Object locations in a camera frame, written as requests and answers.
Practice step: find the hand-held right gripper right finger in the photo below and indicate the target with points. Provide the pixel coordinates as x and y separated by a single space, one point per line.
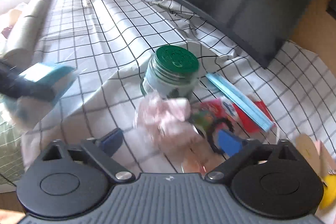
228 144

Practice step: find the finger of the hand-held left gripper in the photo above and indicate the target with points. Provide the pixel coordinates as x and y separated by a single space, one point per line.
23 86

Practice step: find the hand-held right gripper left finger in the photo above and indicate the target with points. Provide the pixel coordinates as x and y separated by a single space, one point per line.
112 141

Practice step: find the teal and white packet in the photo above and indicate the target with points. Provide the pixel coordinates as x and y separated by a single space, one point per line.
46 71

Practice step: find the red tea packet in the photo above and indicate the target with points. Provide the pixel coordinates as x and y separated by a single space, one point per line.
249 121

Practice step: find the blue face mask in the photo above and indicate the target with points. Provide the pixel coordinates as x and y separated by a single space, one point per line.
239 98

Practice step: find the black hair band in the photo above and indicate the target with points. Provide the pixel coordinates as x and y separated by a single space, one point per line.
211 134

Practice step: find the colourful snack packet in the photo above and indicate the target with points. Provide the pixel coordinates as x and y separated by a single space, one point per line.
210 111

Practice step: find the beige rolled mat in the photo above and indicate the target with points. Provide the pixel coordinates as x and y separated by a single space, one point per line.
31 19

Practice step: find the green mesh cloth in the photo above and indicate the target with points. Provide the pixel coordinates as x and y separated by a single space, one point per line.
10 153

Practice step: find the white checked tablecloth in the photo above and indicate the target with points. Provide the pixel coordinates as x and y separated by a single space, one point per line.
92 29

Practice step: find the glass jar with green lid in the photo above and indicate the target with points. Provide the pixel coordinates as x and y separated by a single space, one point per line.
172 69

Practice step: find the yellow object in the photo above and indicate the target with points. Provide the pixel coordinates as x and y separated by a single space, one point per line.
330 195

